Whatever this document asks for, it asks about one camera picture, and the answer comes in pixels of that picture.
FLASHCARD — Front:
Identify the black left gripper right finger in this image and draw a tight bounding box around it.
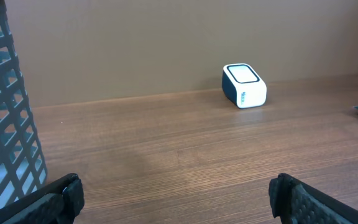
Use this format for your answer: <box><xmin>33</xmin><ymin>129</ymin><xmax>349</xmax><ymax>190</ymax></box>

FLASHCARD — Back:
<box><xmin>268</xmin><ymin>173</ymin><xmax>358</xmax><ymax>224</ymax></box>

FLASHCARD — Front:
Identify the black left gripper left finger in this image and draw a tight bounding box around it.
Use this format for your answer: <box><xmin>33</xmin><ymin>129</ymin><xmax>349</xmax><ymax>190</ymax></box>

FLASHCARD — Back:
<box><xmin>0</xmin><ymin>173</ymin><xmax>85</xmax><ymax>224</ymax></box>

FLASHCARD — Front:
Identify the white barcode scanner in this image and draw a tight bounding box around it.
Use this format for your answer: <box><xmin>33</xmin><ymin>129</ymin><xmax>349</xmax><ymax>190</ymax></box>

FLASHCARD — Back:
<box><xmin>221</xmin><ymin>63</ymin><xmax>267</xmax><ymax>109</ymax></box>

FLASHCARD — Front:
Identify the grey plastic shopping basket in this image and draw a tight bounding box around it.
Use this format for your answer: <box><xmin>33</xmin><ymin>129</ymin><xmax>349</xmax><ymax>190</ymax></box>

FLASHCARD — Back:
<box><xmin>0</xmin><ymin>1</ymin><xmax>48</xmax><ymax>209</ymax></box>

